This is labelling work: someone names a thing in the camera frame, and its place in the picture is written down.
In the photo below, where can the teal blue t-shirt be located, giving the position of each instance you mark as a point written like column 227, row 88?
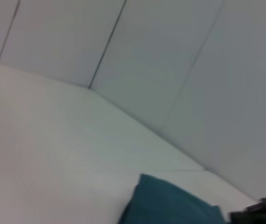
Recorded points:
column 170, row 203

